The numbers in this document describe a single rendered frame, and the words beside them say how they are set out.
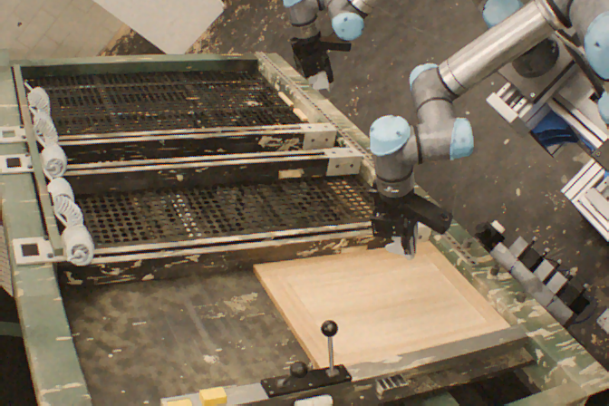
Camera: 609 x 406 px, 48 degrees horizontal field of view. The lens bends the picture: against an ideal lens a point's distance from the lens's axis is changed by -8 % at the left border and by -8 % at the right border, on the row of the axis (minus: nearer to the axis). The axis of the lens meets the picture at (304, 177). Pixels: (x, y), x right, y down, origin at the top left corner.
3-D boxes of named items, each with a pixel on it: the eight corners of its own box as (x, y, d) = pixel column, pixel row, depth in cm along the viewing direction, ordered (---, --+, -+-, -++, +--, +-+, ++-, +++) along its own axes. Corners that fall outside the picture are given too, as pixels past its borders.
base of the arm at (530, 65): (538, 27, 209) (524, 7, 202) (568, 50, 197) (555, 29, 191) (505, 62, 212) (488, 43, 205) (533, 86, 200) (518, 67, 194)
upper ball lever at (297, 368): (290, 391, 153) (314, 374, 142) (274, 394, 151) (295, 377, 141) (285, 375, 155) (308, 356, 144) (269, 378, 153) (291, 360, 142)
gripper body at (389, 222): (381, 213, 159) (376, 171, 151) (420, 217, 156) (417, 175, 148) (372, 239, 154) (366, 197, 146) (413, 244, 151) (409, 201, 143)
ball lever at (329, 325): (343, 379, 156) (341, 320, 156) (328, 381, 155) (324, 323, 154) (335, 374, 160) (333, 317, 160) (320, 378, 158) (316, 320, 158)
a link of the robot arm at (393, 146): (416, 134, 134) (369, 141, 134) (420, 179, 141) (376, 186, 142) (409, 109, 140) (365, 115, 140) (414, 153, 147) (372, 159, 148)
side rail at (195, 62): (255, 82, 329) (258, 59, 324) (8, 91, 280) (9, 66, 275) (248, 75, 335) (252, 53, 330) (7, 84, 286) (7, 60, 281)
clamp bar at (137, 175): (361, 177, 252) (375, 112, 241) (3, 204, 200) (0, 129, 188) (347, 162, 260) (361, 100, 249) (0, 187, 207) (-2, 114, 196)
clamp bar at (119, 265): (430, 248, 219) (450, 178, 208) (19, 298, 166) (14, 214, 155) (412, 231, 226) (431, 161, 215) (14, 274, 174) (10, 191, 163)
